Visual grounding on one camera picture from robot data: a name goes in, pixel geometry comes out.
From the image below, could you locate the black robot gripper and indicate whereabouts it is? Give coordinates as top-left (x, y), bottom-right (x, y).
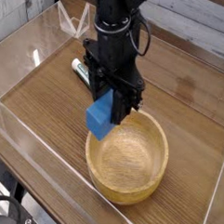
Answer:
top-left (83, 12), bottom-right (152, 125)

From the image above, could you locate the blue foam block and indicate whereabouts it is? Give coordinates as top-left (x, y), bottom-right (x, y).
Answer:
top-left (86, 89), bottom-right (115, 141)

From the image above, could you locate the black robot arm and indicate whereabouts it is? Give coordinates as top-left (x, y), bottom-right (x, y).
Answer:
top-left (83, 0), bottom-right (148, 125)

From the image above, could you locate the brown wooden bowl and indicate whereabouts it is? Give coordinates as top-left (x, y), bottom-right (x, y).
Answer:
top-left (85, 111), bottom-right (169, 205)

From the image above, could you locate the green white marker pen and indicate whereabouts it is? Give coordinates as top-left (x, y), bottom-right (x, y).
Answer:
top-left (72, 58), bottom-right (90, 86)

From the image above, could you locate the clear acrylic tray wall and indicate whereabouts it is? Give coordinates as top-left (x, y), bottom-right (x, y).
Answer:
top-left (0, 7), bottom-right (224, 224)

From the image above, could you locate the black metal table frame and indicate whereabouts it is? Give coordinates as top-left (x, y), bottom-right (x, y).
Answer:
top-left (0, 161), bottom-right (39, 224)

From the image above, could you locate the black cable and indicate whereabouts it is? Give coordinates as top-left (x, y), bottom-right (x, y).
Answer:
top-left (0, 194), bottom-right (23, 224)

